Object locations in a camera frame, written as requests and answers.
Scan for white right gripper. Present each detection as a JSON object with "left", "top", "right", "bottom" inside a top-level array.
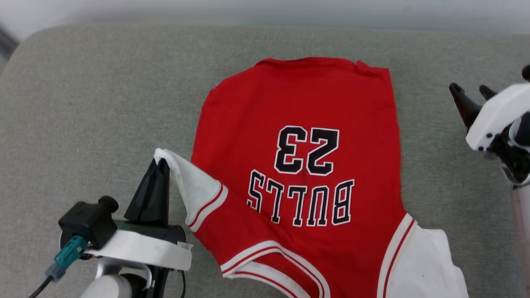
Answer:
[{"left": 449, "top": 82, "right": 530, "bottom": 152}]

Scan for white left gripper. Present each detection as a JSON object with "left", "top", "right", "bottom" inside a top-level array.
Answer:
[{"left": 84, "top": 158, "right": 194, "bottom": 272}]

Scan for red white basketball jersey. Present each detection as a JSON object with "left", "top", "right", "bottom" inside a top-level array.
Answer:
[{"left": 154, "top": 57, "right": 470, "bottom": 298}]

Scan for grey fabric sofa cushion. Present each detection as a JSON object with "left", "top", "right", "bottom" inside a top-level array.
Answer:
[{"left": 0, "top": 24, "right": 530, "bottom": 298}]

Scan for teal left cable connector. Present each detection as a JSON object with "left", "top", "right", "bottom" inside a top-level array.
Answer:
[{"left": 44, "top": 235, "right": 89, "bottom": 283}]

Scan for black left camera cable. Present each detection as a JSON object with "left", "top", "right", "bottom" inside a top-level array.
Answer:
[{"left": 27, "top": 275, "right": 54, "bottom": 298}]

